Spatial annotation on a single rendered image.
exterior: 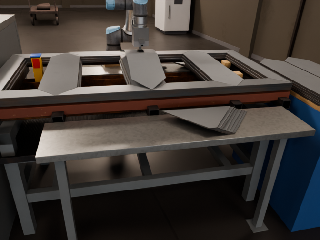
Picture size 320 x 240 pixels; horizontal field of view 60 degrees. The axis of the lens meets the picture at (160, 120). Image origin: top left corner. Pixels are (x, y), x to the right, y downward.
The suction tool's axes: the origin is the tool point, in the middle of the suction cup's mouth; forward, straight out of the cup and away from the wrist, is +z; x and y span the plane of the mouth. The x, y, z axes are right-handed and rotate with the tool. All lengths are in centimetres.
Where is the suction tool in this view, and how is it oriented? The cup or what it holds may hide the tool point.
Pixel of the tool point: (140, 53)
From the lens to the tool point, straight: 166.7
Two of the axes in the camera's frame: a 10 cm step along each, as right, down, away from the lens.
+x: -2.8, -4.6, 8.4
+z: -0.4, 8.8, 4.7
